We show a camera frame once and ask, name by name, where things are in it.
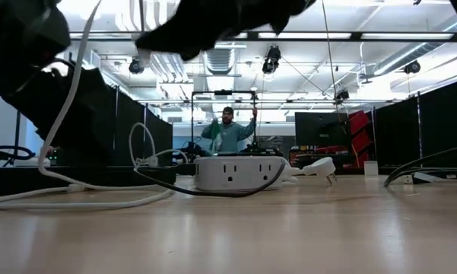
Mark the white power cord with plug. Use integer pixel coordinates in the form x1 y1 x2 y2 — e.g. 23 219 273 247
283 156 338 186

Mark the black cable bundle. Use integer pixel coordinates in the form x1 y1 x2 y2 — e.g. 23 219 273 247
383 143 457 188

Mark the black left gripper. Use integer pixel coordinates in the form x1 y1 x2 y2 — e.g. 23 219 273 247
0 0 111 153

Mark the long black power strip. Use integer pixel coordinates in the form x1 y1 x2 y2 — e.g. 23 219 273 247
0 166 178 197

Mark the black station frame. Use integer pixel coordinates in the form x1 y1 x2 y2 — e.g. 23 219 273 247
190 90 258 157

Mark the red shelving rack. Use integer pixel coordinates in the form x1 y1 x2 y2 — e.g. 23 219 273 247
348 111 374 170

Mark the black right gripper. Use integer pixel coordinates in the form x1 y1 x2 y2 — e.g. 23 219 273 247
135 0 316 62

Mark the white outlet cube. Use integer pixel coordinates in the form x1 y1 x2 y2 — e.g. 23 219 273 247
193 155 286 192

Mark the black USB cable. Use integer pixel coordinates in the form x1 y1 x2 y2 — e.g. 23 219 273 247
135 161 287 198

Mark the black monitor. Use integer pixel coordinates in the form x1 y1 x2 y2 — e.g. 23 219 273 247
294 111 351 148

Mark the person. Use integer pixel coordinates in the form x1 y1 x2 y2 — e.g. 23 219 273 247
200 106 259 154

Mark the thin black hanging cable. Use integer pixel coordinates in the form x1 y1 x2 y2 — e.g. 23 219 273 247
320 0 343 115

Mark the green white cloth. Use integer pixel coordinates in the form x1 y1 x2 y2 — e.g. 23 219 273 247
208 119 224 153

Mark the silver air duct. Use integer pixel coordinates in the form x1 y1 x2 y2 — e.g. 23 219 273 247
203 41 236 76

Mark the black rig crossbar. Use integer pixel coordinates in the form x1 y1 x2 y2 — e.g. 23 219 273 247
70 31 457 43

